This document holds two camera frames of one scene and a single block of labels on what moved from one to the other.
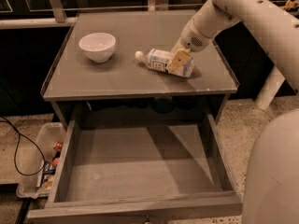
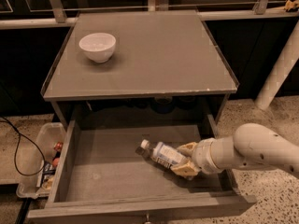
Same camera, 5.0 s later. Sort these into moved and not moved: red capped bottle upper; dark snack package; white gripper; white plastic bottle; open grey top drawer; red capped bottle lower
Moved: white gripper; white plastic bottle
Not moved: red capped bottle upper; red capped bottle lower; open grey top drawer; dark snack package
